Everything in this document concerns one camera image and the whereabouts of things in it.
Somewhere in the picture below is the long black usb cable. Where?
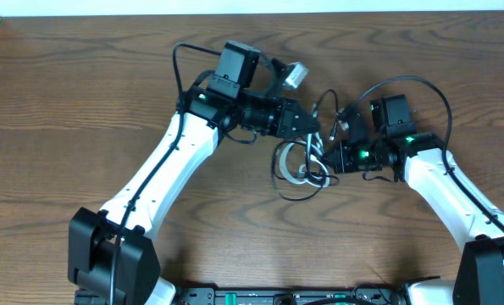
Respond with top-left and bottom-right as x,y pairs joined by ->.
270,139 -> 340,202

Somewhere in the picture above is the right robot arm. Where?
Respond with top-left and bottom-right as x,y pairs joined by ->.
323,95 -> 504,304

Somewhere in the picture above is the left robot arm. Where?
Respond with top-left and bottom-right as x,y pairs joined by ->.
68,41 -> 319,304

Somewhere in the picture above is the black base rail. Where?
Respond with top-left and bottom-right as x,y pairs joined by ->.
171,286 -> 393,305

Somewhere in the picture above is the white usb cable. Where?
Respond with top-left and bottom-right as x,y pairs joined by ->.
278,131 -> 332,189

